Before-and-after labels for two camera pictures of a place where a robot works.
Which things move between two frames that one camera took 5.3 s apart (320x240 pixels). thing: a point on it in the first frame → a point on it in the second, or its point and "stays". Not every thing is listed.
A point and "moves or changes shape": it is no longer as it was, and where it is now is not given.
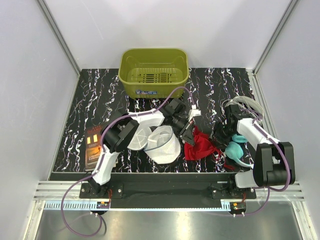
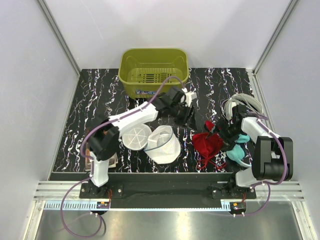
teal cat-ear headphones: x=234 y=150 stays
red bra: x=203 y=148 moves or changes shape
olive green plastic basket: x=153 y=73 stays
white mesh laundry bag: x=158 y=142 stays
